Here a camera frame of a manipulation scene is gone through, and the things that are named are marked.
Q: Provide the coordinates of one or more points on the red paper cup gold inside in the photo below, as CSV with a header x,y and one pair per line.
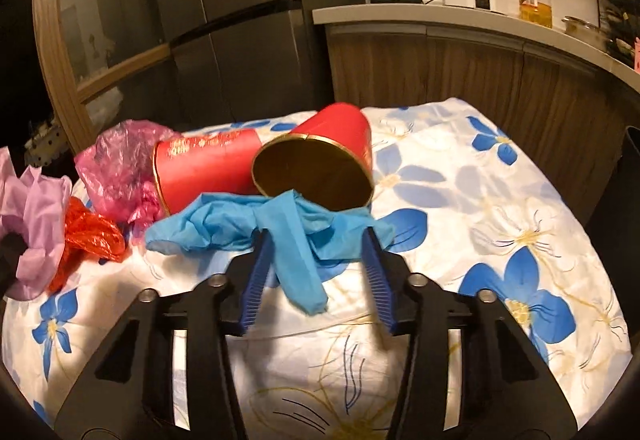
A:
x,y
327,159

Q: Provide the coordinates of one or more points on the wooden glass door cabinet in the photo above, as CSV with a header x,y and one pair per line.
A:
x,y
104,61

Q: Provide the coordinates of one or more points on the wooden base cabinets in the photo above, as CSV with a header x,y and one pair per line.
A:
x,y
568,116

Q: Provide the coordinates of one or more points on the steel pot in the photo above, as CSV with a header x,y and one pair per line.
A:
x,y
586,32

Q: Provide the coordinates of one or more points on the purple glove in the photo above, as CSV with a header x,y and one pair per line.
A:
x,y
34,206

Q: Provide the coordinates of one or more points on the floral white blue tablecloth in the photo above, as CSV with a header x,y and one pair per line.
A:
x,y
470,210

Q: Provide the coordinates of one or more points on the red mesh plastic bag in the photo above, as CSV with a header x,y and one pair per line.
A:
x,y
86,234

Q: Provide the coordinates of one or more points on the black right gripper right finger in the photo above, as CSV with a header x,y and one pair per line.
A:
x,y
507,391

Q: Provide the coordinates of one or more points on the black dish rack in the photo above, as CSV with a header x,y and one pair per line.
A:
x,y
619,20

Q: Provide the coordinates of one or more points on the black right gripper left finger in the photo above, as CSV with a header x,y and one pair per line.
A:
x,y
126,390

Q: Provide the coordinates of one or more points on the dark steel refrigerator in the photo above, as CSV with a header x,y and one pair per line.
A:
x,y
239,60

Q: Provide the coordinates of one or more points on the pink plastic bag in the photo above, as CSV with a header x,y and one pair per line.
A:
x,y
118,174

